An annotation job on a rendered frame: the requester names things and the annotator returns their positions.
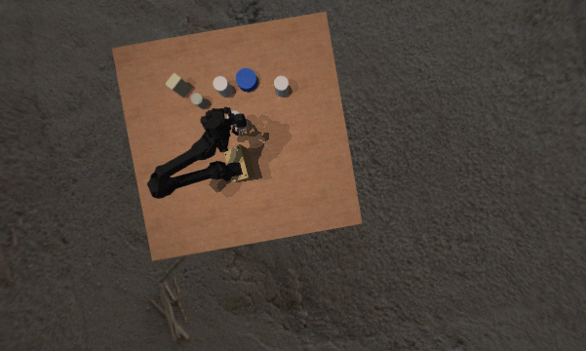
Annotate blue short cylinder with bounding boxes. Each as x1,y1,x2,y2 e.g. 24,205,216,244
235,67,257,92

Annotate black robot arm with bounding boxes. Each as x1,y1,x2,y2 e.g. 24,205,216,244
147,108,243,199

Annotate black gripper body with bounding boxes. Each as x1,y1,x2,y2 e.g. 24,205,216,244
200,113,247,136

